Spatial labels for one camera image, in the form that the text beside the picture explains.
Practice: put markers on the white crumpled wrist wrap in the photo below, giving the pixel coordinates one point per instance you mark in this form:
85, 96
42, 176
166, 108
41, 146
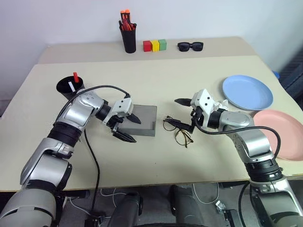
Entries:
222, 104

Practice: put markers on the black ribbed object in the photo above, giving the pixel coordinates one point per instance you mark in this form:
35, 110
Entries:
293, 75

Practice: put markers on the black box under table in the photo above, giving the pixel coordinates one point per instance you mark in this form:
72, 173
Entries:
93, 221

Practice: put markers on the white marker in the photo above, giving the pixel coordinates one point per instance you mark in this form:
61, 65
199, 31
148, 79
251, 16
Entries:
71, 87

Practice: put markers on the yellow wooden block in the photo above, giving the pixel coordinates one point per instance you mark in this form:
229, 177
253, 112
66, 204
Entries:
155, 46

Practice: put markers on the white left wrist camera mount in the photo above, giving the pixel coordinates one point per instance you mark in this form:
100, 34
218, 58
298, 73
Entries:
123, 105

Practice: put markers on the short wide black cup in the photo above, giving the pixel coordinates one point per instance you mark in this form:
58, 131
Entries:
64, 86

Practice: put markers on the tall black pen cup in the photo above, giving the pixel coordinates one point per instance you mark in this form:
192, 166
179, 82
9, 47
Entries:
129, 42

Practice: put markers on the blue round object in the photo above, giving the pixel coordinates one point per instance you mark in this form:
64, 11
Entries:
276, 74

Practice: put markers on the red wooden block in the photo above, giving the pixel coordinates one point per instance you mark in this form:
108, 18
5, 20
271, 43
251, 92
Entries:
147, 46

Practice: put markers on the orange-capped black marker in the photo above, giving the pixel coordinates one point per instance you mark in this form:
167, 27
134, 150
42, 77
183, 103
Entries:
122, 14
128, 14

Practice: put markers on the small metal bracket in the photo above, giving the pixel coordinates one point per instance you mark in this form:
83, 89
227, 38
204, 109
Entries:
220, 206

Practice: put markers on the grey glasses case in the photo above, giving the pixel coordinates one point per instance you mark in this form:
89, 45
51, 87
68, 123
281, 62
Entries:
144, 118

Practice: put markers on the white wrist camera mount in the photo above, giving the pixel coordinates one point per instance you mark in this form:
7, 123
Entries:
204, 99
123, 105

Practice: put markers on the pink plate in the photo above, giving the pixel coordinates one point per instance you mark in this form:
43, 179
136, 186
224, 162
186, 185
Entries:
284, 132

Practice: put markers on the thin-framed clear eyeglasses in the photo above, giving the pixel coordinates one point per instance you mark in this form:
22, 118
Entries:
176, 136

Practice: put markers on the dark rounded shape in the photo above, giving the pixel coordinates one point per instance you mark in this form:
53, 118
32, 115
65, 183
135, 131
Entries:
127, 209

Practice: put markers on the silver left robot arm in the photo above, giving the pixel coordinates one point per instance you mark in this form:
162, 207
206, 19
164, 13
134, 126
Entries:
78, 113

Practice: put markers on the light blue plate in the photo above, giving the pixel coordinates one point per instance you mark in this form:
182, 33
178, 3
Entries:
247, 92

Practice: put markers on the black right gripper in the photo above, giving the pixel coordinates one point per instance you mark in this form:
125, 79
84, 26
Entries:
198, 116

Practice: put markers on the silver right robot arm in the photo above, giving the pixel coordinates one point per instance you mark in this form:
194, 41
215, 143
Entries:
236, 119

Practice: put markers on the green wooden block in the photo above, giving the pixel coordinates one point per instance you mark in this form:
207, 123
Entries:
162, 45

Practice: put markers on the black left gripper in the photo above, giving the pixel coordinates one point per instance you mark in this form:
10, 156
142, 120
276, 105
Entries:
115, 121

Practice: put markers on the red marker in bundle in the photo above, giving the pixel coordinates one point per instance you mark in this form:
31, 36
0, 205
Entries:
126, 26

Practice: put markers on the black sunglasses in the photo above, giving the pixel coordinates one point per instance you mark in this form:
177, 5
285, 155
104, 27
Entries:
183, 46

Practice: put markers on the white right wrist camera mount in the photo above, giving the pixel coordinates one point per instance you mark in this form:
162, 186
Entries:
204, 99

